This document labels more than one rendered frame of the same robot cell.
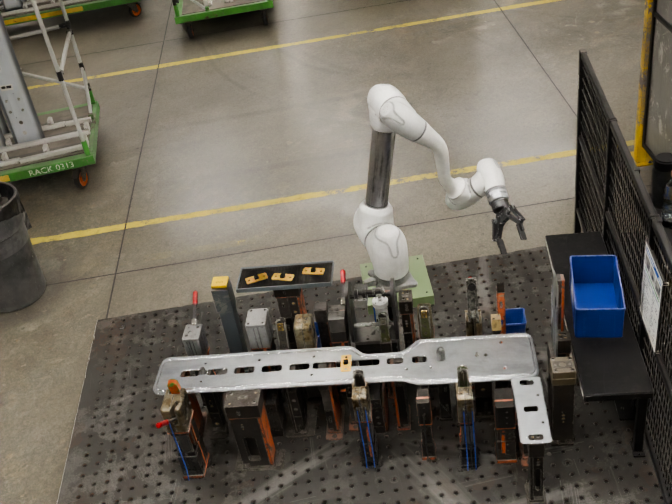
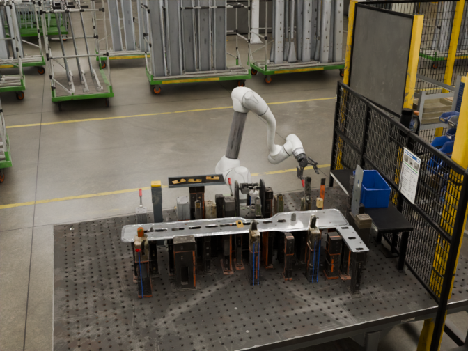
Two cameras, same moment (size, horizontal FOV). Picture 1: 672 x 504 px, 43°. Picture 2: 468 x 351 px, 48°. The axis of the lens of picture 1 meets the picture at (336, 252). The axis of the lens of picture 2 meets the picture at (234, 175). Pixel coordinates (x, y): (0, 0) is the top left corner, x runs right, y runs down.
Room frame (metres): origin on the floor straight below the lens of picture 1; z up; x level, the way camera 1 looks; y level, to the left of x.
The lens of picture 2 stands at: (-0.40, 0.93, 2.58)
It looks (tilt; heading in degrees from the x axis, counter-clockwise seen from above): 24 degrees down; 342
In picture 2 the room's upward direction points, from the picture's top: straight up
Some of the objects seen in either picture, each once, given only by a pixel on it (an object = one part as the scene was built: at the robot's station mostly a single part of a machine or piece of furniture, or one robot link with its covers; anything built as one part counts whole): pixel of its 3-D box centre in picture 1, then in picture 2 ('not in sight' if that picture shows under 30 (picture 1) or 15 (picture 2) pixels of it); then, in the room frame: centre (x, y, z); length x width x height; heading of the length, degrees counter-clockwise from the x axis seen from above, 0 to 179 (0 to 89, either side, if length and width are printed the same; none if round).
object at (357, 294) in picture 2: (535, 468); (356, 271); (1.79, -0.52, 0.84); 0.11 x 0.06 x 0.29; 171
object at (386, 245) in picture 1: (388, 249); (240, 181); (3.01, -0.23, 0.92); 0.18 x 0.16 x 0.22; 12
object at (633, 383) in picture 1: (593, 307); (367, 197); (2.31, -0.89, 1.01); 0.90 x 0.22 x 0.03; 171
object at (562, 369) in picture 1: (561, 402); (361, 242); (2.01, -0.68, 0.88); 0.08 x 0.08 x 0.36; 81
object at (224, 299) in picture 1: (232, 327); (158, 215); (2.67, 0.46, 0.92); 0.08 x 0.08 x 0.44; 81
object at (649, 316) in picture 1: (653, 296); (410, 175); (2.00, -0.96, 1.30); 0.23 x 0.02 x 0.31; 171
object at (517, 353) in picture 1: (340, 366); (236, 225); (2.25, 0.05, 1.00); 1.38 x 0.22 x 0.02; 81
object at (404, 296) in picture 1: (410, 337); (267, 217); (2.44, -0.22, 0.91); 0.07 x 0.05 x 0.42; 171
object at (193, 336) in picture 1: (203, 365); (143, 235); (2.52, 0.59, 0.88); 0.11 x 0.10 x 0.36; 171
